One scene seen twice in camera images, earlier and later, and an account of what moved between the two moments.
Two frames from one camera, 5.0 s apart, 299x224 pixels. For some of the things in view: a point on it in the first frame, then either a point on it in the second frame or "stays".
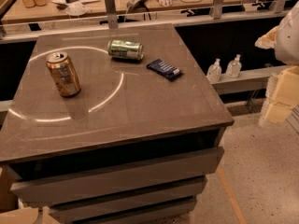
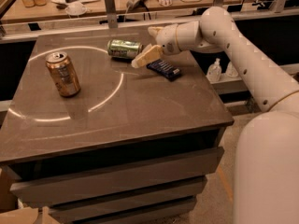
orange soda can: [63, 72] stays
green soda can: [125, 49] stays
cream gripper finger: [267, 41] -> [167, 42]
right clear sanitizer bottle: [234, 67] stays
